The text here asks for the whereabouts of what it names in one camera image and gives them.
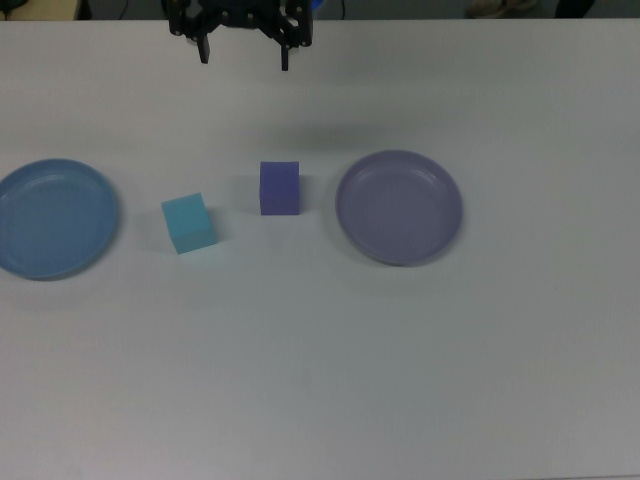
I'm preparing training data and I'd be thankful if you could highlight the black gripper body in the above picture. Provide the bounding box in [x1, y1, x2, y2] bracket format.
[199, 0, 282, 27]

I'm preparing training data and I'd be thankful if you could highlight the purple foam cube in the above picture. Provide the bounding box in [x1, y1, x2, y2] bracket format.
[258, 160, 301, 217]

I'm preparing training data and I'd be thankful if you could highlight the cyan foam cube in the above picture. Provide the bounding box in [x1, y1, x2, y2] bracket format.
[160, 192, 219, 256]

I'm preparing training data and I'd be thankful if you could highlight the purple plate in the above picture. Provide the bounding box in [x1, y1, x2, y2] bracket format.
[334, 149, 464, 268]

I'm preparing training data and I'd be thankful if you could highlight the blue plate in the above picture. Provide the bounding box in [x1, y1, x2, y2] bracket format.
[0, 158, 122, 281]

